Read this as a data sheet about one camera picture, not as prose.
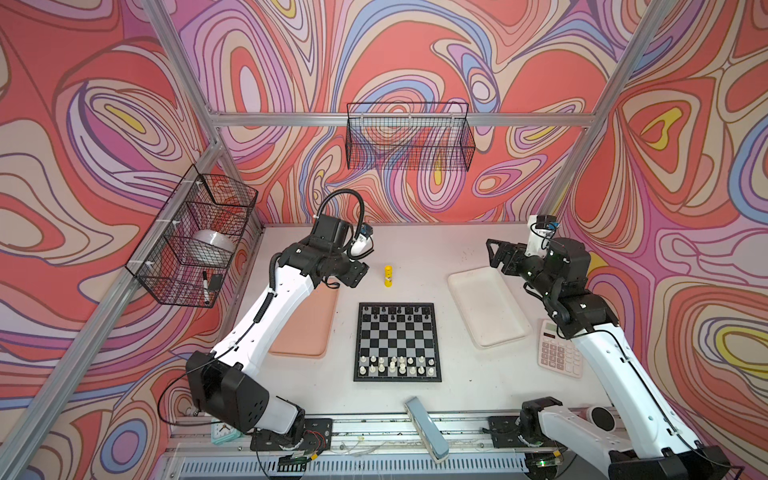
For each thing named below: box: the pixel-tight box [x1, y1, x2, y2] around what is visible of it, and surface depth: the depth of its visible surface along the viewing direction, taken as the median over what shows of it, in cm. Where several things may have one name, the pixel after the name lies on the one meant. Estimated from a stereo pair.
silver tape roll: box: [187, 229, 236, 263], surface depth 74 cm
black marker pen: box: [202, 271, 210, 304], surface depth 73 cm
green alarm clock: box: [210, 418, 244, 445], surface depth 73 cm
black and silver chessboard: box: [353, 302, 442, 382], surface depth 88 cm
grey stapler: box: [404, 397, 450, 463], surface depth 71 cm
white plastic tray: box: [448, 266, 533, 348], surface depth 98 cm
